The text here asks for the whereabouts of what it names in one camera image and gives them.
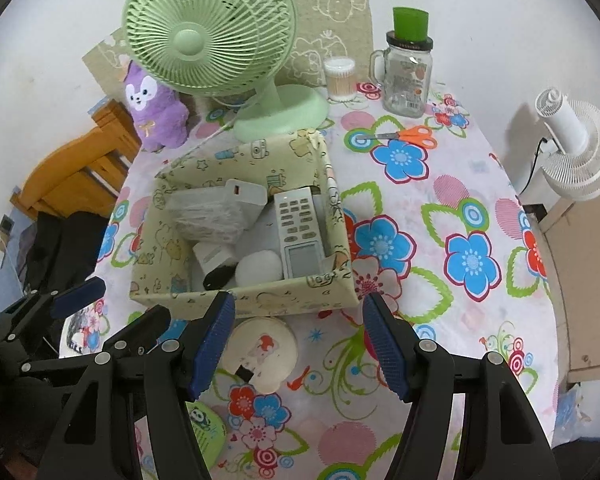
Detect grey-white remote control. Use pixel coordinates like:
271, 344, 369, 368
274, 187, 328, 278

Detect blue plastic bag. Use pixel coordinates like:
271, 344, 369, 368
555, 385, 596, 446

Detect black cloth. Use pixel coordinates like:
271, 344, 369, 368
15, 210, 113, 301

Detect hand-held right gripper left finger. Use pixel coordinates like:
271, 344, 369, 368
36, 290, 236, 480

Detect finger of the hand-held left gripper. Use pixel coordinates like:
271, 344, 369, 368
0, 279, 107, 347
102, 305, 172, 361

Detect green panda speaker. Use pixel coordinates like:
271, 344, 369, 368
187, 400, 227, 471

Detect green plastic cup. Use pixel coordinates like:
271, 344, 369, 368
391, 6, 431, 43

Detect white power bank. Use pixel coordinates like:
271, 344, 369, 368
225, 179, 268, 226

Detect floral tablecloth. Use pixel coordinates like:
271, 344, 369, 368
60, 82, 556, 480

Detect beige cabinet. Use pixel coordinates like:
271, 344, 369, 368
520, 200, 600, 386

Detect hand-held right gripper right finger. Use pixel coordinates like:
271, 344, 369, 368
362, 291, 553, 480

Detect white charger adapter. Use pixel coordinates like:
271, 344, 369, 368
192, 241, 241, 291

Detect glass jar mug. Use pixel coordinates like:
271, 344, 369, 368
369, 30, 435, 118

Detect orange wooden furniture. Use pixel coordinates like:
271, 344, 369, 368
10, 100, 143, 221

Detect white rounded case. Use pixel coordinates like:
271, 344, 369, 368
236, 250, 283, 286

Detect black car key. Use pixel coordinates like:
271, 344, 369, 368
203, 266, 238, 291

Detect green desk fan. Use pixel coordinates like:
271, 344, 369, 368
121, 0, 328, 143

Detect white desk fan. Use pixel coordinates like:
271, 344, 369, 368
530, 87, 600, 203

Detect purple plush toy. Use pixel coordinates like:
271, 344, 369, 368
124, 62, 190, 153

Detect clear bag with white cable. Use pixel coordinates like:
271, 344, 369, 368
164, 189, 248, 241

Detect cream round bear-print case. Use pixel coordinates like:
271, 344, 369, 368
221, 316, 299, 395

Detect cotton swab container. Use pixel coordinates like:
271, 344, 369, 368
323, 57, 357, 102

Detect yellow-green printed storage box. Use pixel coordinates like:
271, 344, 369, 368
130, 130, 358, 317

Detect orange-handled scissors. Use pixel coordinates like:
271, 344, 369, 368
362, 126, 438, 149

